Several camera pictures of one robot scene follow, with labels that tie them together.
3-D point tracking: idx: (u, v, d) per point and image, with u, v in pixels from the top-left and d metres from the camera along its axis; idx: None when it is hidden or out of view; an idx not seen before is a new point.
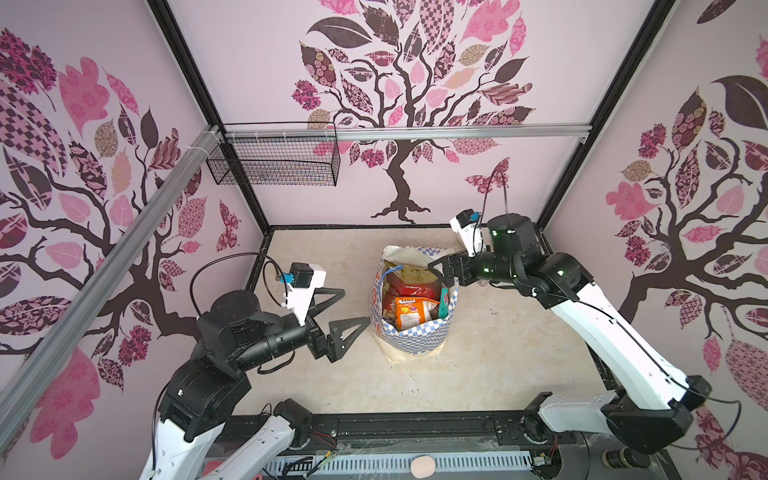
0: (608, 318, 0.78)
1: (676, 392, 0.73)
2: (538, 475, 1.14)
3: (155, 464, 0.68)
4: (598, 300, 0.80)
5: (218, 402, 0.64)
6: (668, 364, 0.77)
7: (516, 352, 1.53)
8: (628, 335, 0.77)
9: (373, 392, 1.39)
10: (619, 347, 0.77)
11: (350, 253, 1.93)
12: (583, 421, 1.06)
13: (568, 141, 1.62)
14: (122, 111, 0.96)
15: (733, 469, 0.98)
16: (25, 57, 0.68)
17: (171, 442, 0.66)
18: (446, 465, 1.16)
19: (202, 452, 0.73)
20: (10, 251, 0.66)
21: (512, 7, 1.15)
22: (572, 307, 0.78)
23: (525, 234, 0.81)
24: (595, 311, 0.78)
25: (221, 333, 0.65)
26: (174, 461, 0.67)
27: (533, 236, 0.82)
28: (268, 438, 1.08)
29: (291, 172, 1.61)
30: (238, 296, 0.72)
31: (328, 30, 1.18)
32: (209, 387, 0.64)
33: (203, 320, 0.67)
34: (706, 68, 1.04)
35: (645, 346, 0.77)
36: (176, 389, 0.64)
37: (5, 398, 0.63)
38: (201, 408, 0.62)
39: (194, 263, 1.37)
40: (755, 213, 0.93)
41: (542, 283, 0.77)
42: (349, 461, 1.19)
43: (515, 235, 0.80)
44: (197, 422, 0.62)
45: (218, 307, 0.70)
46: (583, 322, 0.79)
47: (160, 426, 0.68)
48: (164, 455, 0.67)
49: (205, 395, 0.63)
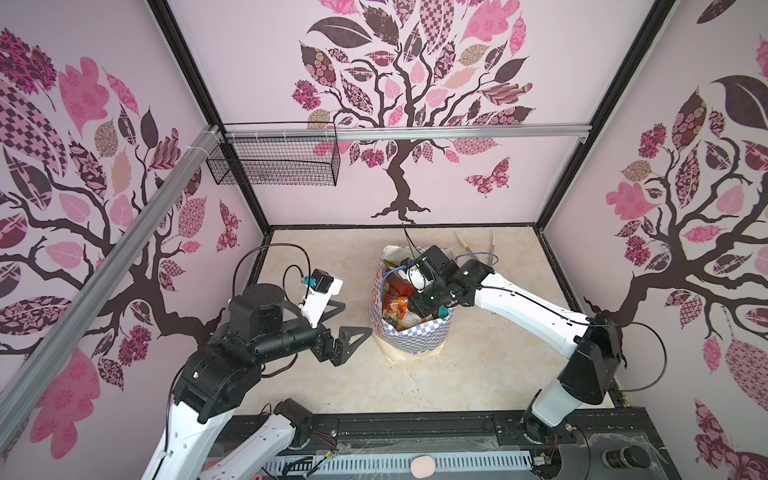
0: (510, 293, 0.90)
1: (578, 330, 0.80)
2: (538, 475, 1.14)
3: (167, 446, 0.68)
4: (499, 281, 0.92)
5: (232, 386, 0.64)
6: (569, 311, 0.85)
7: (516, 352, 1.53)
8: (529, 300, 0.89)
9: (372, 392, 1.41)
10: (524, 313, 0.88)
11: (350, 253, 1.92)
12: (559, 402, 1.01)
13: (568, 141, 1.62)
14: (122, 112, 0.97)
15: (733, 469, 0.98)
16: (25, 58, 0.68)
17: (185, 424, 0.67)
18: (446, 465, 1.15)
19: (213, 437, 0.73)
20: (10, 251, 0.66)
21: (512, 7, 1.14)
22: (478, 295, 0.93)
23: (434, 257, 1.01)
24: (497, 290, 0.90)
25: (251, 314, 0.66)
26: (187, 442, 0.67)
27: (443, 256, 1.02)
28: (269, 437, 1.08)
29: (291, 172, 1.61)
30: (269, 285, 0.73)
31: (328, 30, 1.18)
32: (225, 370, 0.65)
33: (235, 302, 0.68)
34: (707, 68, 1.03)
35: (544, 303, 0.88)
36: (191, 372, 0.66)
37: (6, 396, 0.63)
38: (215, 391, 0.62)
39: (194, 263, 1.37)
40: (756, 213, 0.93)
41: (455, 287, 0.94)
42: (349, 461, 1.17)
43: (428, 260, 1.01)
44: (211, 405, 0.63)
45: (250, 292, 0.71)
46: (494, 302, 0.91)
47: (173, 410, 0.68)
48: (176, 436, 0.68)
49: (220, 378, 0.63)
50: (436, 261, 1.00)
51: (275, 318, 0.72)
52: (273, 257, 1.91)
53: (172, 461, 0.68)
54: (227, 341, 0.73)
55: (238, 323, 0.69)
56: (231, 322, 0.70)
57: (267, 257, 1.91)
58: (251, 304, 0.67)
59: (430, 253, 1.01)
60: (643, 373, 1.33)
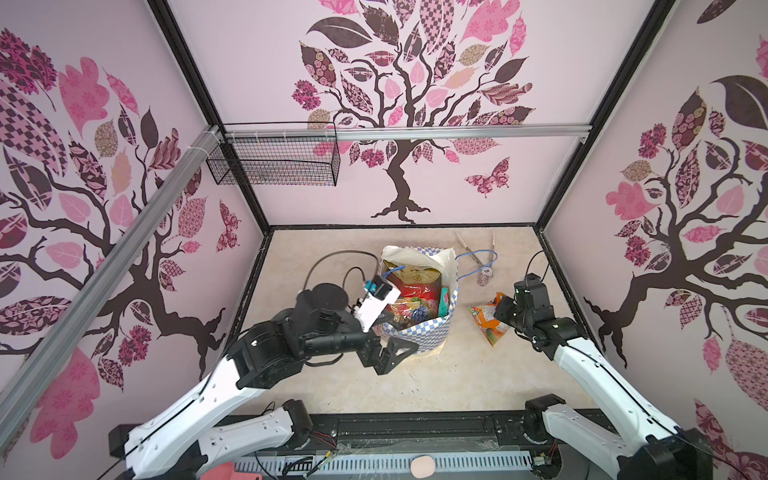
0: (593, 362, 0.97)
1: (656, 431, 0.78)
2: (538, 474, 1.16)
3: (202, 392, 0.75)
4: (588, 349, 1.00)
5: (276, 369, 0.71)
6: (656, 410, 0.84)
7: (516, 352, 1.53)
8: (614, 379, 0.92)
9: (373, 392, 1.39)
10: (600, 382, 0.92)
11: (349, 253, 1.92)
12: (585, 443, 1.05)
13: (568, 141, 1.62)
14: (122, 111, 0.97)
15: (733, 469, 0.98)
16: (25, 57, 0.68)
17: (225, 381, 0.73)
18: (446, 465, 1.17)
19: (231, 411, 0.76)
20: (10, 251, 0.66)
21: (512, 7, 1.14)
22: (564, 353, 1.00)
23: (538, 296, 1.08)
24: (583, 356, 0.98)
25: (312, 312, 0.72)
26: (218, 397, 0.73)
27: (546, 298, 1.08)
28: (270, 427, 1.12)
29: (290, 172, 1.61)
30: (335, 289, 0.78)
31: (329, 30, 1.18)
32: (272, 352, 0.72)
33: (303, 297, 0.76)
34: (706, 69, 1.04)
35: (630, 391, 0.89)
36: (250, 340, 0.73)
37: (5, 397, 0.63)
38: (260, 367, 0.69)
39: (195, 263, 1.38)
40: (755, 213, 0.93)
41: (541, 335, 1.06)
42: (349, 461, 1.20)
43: (530, 295, 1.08)
44: (252, 377, 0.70)
45: (318, 291, 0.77)
46: (576, 366, 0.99)
47: (222, 363, 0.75)
48: (212, 387, 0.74)
49: (268, 360, 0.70)
50: (537, 298, 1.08)
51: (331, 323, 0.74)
52: (273, 257, 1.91)
53: (197, 409, 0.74)
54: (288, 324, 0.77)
55: (299, 314, 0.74)
56: (295, 311, 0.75)
57: (268, 256, 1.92)
58: (315, 304, 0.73)
59: (536, 288, 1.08)
60: (643, 375, 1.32)
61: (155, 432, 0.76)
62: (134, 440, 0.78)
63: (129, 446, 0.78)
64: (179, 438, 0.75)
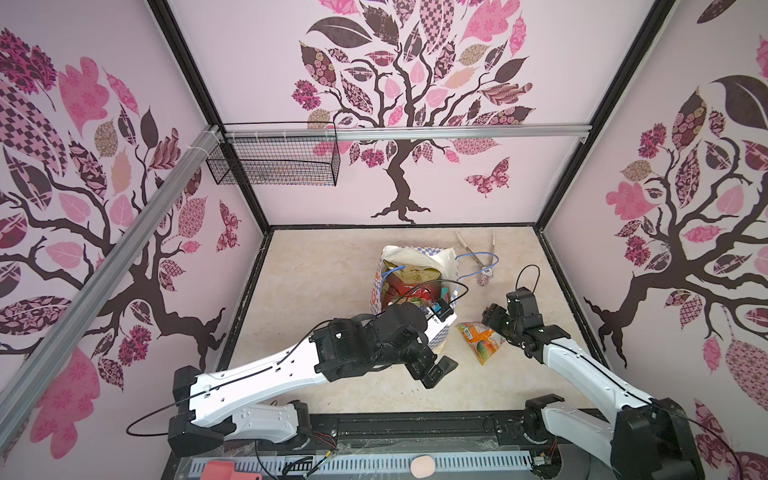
0: (574, 354, 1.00)
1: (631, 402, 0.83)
2: (538, 474, 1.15)
3: (281, 362, 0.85)
4: (570, 343, 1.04)
5: (350, 366, 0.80)
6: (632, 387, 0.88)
7: (516, 352, 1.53)
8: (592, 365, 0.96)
9: (373, 392, 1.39)
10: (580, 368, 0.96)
11: (349, 253, 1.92)
12: (580, 435, 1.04)
13: (568, 141, 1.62)
14: (122, 111, 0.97)
15: (733, 469, 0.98)
16: (25, 57, 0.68)
17: (307, 360, 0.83)
18: (446, 465, 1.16)
19: (291, 390, 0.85)
20: (10, 251, 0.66)
21: (512, 7, 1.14)
22: (552, 352, 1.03)
23: (527, 305, 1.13)
24: (565, 349, 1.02)
25: (400, 326, 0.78)
26: (294, 373, 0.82)
27: (535, 307, 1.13)
28: (282, 420, 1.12)
29: (290, 172, 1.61)
30: (418, 309, 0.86)
31: (329, 30, 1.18)
32: (351, 351, 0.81)
33: (393, 310, 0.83)
34: (706, 69, 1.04)
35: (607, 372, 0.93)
36: (336, 333, 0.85)
37: (6, 396, 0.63)
38: (338, 361, 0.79)
39: (195, 263, 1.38)
40: (755, 213, 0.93)
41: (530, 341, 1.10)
42: (349, 461, 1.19)
43: (520, 304, 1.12)
44: (328, 366, 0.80)
45: (405, 307, 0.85)
46: (558, 360, 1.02)
47: (305, 343, 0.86)
48: (292, 361, 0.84)
49: (346, 357, 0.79)
50: (527, 306, 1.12)
51: (408, 339, 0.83)
52: (273, 257, 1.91)
53: (274, 374, 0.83)
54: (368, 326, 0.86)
55: (382, 324, 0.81)
56: (378, 320, 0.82)
57: (267, 256, 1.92)
58: (405, 319, 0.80)
59: (526, 297, 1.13)
60: (643, 375, 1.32)
61: (225, 385, 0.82)
62: (202, 385, 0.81)
63: (196, 389, 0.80)
64: (244, 398, 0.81)
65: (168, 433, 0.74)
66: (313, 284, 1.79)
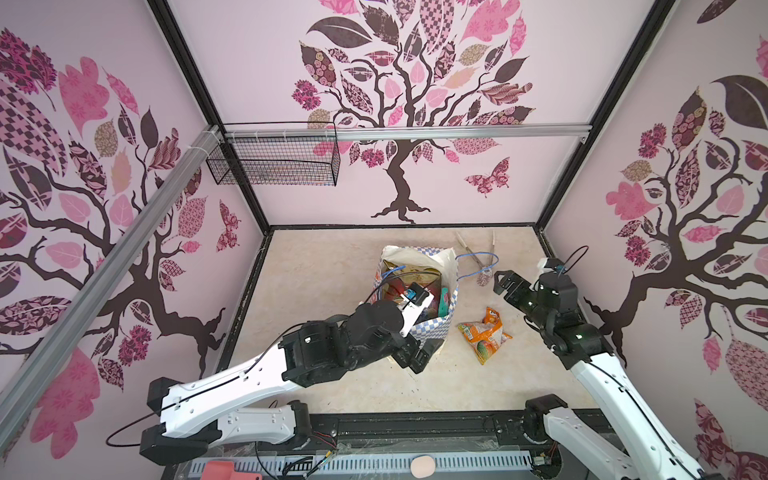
0: (616, 385, 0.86)
1: (677, 473, 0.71)
2: (538, 474, 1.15)
3: (248, 371, 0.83)
4: (609, 365, 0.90)
5: (320, 371, 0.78)
6: (679, 449, 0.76)
7: (516, 352, 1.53)
8: (637, 407, 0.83)
9: (373, 392, 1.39)
10: (622, 408, 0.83)
11: (349, 253, 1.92)
12: (583, 454, 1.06)
13: (568, 141, 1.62)
14: (122, 111, 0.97)
15: (733, 469, 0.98)
16: (25, 57, 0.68)
17: (275, 366, 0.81)
18: (446, 465, 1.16)
19: (263, 400, 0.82)
20: (10, 251, 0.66)
21: (512, 7, 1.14)
22: (586, 369, 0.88)
23: (566, 300, 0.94)
24: (606, 376, 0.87)
25: (370, 327, 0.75)
26: (262, 382, 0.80)
27: (573, 303, 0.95)
28: (276, 421, 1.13)
29: (290, 172, 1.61)
30: (394, 308, 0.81)
31: (328, 30, 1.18)
32: (321, 356, 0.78)
33: (364, 310, 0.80)
34: (706, 69, 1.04)
35: (653, 420, 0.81)
36: (304, 337, 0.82)
37: (6, 397, 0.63)
38: (306, 367, 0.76)
39: (195, 263, 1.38)
40: (756, 213, 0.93)
41: (561, 343, 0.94)
42: (349, 461, 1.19)
43: (558, 297, 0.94)
44: (295, 374, 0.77)
45: (377, 306, 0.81)
46: (595, 385, 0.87)
47: (274, 350, 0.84)
48: (259, 369, 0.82)
49: (315, 361, 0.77)
50: (565, 302, 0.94)
51: (383, 341, 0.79)
52: (273, 257, 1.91)
53: (240, 385, 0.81)
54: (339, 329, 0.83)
55: (353, 326, 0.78)
56: (350, 321, 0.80)
57: (267, 256, 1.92)
58: (375, 320, 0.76)
59: (566, 292, 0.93)
60: (643, 375, 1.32)
61: (194, 397, 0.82)
62: (173, 397, 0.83)
63: (166, 402, 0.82)
64: (212, 410, 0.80)
65: (141, 445, 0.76)
66: (312, 284, 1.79)
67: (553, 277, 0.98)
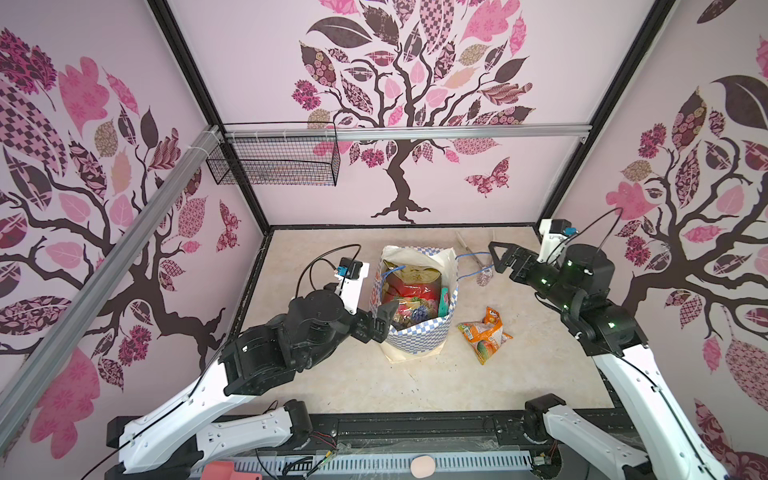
0: (650, 385, 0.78)
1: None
2: (538, 474, 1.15)
3: (190, 394, 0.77)
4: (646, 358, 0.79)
5: (263, 376, 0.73)
6: (708, 453, 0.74)
7: (516, 352, 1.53)
8: (670, 409, 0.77)
9: (373, 392, 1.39)
10: (654, 411, 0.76)
11: (349, 253, 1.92)
12: (583, 448, 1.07)
13: (568, 141, 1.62)
14: (122, 111, 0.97)
15: (733, 468, 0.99)
16: (25, 57, 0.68)
17: (218, 384, 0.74)
18: (446, 465, 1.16)
19: (219, 414, 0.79)
20: (10, 251, 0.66)
21: (512, 7, 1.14)
22: (616, 363, 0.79)
23: (600, 280, 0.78)
24: (639, 374, 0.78)
25: (302, 322, 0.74)
26: (206, 402, 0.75)
27: (606, 283, 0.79)
28: (268, 427, 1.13)
29: (290, 172, 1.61)
30: (329, 298, 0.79)
31: (328, 30, 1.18)
32: (264, 361, 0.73)
33: (296, 304, 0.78)
34: (706, 69, 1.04)
35: (682, 421, 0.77)
36: (242, 345, 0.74)
37: (5, 397, 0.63)
38: (247, 375, 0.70)
39: (194, 263, 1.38)
40: (755, 213, 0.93)
41: (589, 330, 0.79)
42: (349, 461, 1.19)
43: (591, 276, 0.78)
44: (238, 384, 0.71)
45: (312, 299, 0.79)
46: (624, 383, 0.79)
47: (212, 368, 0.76)
48: (201, 390, 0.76)
49: (257, 367, 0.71)
50: (598, 281, 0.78)
51: (324, 335, 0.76)
52: (273, 257, 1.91)
53: (187, 411, 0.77)
54: (281, 331, 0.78)
55: (291, 324, 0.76)
56: (288, 319, 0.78)
57: (267, 257, 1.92)
58: (307, 314, 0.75)
59: (602, 271, 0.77)
60: None
61: (145, 431, 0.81)
62: (127, 435, 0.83)
63: (123, 440, 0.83)
64: (169, 436, 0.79)
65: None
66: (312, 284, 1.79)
67: (588, 253, 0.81)
